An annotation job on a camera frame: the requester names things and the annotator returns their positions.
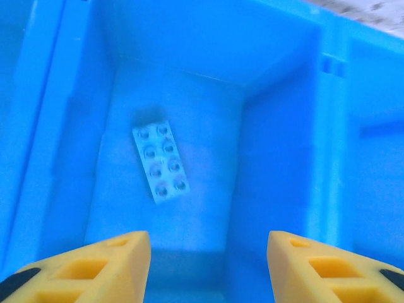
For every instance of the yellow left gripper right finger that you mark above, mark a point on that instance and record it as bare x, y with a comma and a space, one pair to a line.
315, 271

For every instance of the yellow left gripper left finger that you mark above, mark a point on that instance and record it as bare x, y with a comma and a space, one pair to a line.
94, 268

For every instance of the blue two-by-four lego brick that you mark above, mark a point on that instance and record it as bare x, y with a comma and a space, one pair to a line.
161, 164

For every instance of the blue three-compartment plastic bin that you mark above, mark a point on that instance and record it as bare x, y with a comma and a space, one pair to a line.
284, 126

